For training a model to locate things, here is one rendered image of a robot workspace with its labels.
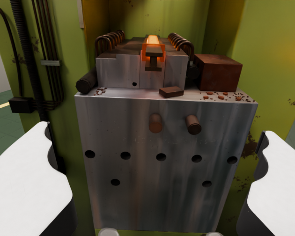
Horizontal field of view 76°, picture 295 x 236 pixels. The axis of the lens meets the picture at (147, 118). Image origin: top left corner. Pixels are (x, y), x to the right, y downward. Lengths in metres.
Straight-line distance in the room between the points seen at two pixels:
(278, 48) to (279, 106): 0.18
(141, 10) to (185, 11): 0.18
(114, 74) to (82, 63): 0.18
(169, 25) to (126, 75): 0.50
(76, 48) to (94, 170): 0.34
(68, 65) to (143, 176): 0.38
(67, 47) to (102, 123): 0.27
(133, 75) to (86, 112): 0.13
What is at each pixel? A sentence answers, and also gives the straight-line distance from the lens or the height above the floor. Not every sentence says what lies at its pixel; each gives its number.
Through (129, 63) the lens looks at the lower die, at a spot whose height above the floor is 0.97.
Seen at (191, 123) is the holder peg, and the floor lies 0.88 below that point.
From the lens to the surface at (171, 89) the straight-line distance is 0.42.
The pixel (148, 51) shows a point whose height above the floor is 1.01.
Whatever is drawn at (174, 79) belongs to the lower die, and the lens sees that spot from 0.44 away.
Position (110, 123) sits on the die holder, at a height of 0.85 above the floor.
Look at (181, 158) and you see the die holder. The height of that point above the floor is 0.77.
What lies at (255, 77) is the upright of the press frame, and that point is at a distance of 0.66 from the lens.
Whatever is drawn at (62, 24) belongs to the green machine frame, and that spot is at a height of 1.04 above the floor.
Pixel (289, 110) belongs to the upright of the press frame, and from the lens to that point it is 0.76.
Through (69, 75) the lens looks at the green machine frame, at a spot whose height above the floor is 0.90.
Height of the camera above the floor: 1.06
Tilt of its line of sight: 28 degrees down
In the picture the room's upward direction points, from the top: 2 degrees clockwise
